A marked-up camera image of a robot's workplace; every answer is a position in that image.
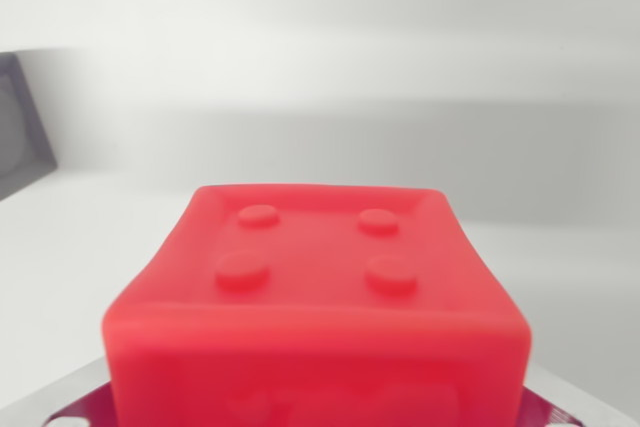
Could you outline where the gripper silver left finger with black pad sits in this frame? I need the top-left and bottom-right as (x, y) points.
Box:
(0, 355), (119, 427)

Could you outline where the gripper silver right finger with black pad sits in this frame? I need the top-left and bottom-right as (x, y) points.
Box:
(519, 361), (640, 427)

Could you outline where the red embossed cube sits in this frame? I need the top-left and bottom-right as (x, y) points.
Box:
(99, 185), (533, 427)

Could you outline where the grey square tray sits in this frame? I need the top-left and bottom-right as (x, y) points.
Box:
(0, 51), (59, 204)

